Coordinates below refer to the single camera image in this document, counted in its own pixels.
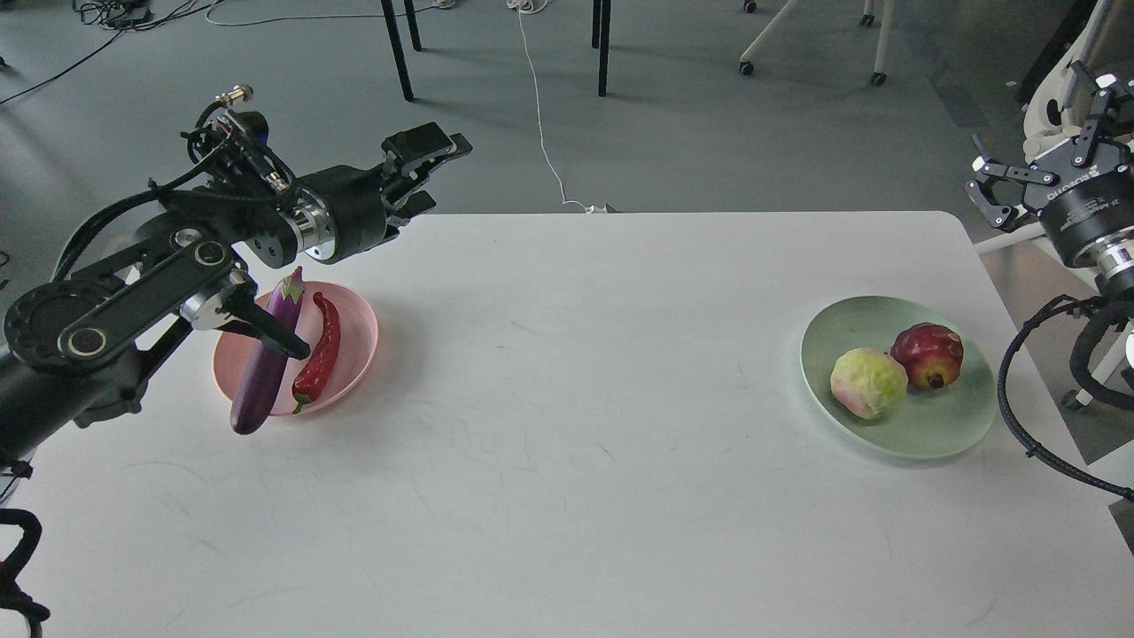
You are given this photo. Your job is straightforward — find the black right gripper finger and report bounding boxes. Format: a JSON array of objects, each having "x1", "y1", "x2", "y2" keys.
[
  {"x1": 965, "y1": 133, "x2": 1060, "y2": 231},
  {"x1": 1067, "y1": 60, "x2": 1131, "y2": 175}
]

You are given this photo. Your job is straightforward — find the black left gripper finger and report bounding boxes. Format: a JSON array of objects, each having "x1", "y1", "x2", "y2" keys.
[
  {"x1": 386, "y1": 192, "x2": 437, "y2": 233},
  {"x1": 381, "y1": 125, "x2": 471, "y2": 192}
]

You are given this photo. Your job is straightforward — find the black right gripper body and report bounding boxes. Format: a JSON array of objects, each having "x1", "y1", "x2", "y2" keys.
[{"x1": 1038, "y1": 170, "x2": 1133, "y2": 267}]

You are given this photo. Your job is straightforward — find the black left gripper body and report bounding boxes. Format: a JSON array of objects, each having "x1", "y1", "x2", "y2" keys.
[{"x1": 294, "y1": 165, "x2": 411, "y2": 265}]

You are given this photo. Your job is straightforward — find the red pomegranate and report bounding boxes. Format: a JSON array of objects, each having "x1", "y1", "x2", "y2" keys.
[{"x1": 889, "y1": 323, "x2": 964, "y2": 391}]

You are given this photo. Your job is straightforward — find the red chili pepper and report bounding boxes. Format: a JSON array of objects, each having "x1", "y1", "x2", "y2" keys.
[{"x1": 291, "y1": 292, "x2": 342, "y2": 415}]

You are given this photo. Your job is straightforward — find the purple eggplant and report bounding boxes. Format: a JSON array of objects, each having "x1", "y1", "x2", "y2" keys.
[{"x1": 230, "y1": 266, "x2": 308, "y2": 435}]

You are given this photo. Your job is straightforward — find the green guava fruit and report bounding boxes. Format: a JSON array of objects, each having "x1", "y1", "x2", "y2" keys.
[{"x1": 829, "y1": 347, "x2": 908, "y2": 420}]

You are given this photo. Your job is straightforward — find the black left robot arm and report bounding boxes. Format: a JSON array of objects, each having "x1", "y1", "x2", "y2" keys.
[{"x1": 1, "y1": 85, "x2": 471, "y2": 502}]

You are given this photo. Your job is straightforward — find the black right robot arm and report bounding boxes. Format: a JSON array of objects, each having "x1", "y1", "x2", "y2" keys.
[{"x1": 965, "y1": 60, "x2": 1133, "y2": 501}]

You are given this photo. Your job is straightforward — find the black table leg left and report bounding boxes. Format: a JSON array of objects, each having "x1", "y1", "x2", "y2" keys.
[{"x1": 380, "y1": 0, "x2": 423, "y2": 104}]

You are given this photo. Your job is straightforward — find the black table leg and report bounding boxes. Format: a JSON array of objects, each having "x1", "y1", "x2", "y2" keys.
[
  {"x1": 591, "y1": 0, "x2": 613, "y2": 97},
  {"x1": 380, "y1": 0, "x2": 423, "y2": 104}
]

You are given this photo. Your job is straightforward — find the pink plate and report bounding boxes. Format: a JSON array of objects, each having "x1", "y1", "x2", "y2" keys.
[{"x1": 212, "y1": 280, "x2": 379, "y2": 415}]

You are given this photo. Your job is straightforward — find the green plate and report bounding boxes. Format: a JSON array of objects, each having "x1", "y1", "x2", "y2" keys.
[{"x1": 799, "y1": 295, "x2": 998, "y2": 460}]

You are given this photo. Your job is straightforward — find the black table leg right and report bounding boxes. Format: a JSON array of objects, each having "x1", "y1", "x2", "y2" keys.
[{"x1": 591, "y1": 0, "x2": 613, "y2": 97}]

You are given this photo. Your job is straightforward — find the white chair base with casters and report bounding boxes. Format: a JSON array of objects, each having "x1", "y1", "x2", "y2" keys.
[{"x1": 734, "y1": 1, "x2": 900, "y2": 88}]

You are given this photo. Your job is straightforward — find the white floor cable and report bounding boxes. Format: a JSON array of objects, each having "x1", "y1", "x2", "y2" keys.
[{"x1": 507, "y1": 0, "x2": 608, "y2": 214}]

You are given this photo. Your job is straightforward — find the black floor cables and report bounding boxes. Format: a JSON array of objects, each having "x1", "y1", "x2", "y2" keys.
[{"x1": 0, "y1": 0, "x2": 391, "y2": 105}]

